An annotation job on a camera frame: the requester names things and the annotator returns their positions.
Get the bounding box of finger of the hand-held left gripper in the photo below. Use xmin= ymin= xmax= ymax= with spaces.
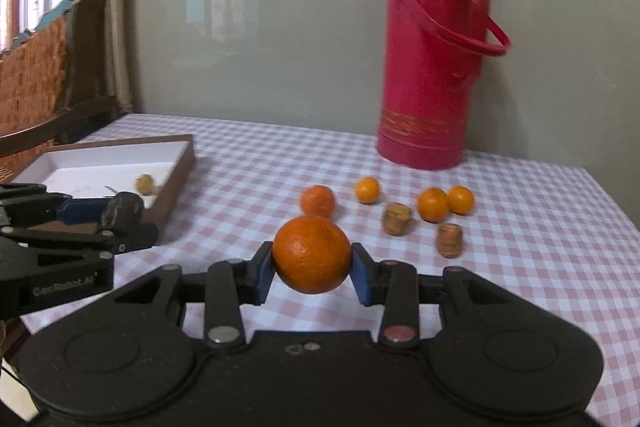
xmin=0 ymin=183 xmax=146 ymax=229
xmin=0 ymin=223 xmax=160 ymax=259

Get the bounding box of orange carrot piece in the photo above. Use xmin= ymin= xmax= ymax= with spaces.
xmin=355 ymin=177 xmax=381 ymax=205

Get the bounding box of carrot piece with green core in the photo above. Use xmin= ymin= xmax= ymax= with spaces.
xmin=382 ymin=203 xmax=413 ymax=237

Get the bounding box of pink checkered tablecloth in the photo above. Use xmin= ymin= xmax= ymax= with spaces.
xmin=20 ymin=112 xmax=640 ymax=427

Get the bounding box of red thermos flask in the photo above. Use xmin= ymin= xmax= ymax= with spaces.
xmin=377 ymin=0 xmax=512 ymax=170

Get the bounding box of wooden sofa with woven cushions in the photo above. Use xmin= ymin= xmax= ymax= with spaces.
xmin=0 ymin=0 xmax=133 ymax=180

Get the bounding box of large orange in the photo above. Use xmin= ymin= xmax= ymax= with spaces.
xmin=272 ymin=215 xmax=352 ymax=295

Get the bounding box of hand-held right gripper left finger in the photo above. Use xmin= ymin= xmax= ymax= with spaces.
xmin=115 ymin=243 xmax=274 ymax=349

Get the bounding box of white cutting board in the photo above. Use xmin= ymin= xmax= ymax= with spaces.
xmin=10 ymin=134 xmax=197 ymax=228

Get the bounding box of blue cloth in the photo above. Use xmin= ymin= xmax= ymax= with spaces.
xmin=20 ymin=0 xmax=83 ymax=42

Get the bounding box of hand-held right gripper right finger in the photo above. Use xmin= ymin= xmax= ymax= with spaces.
xmin=350 ymin=243 xmax=501 ymax=351

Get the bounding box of small orange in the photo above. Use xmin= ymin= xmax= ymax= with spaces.
xmin=448 ymin=186 xmax=475 ymax=215

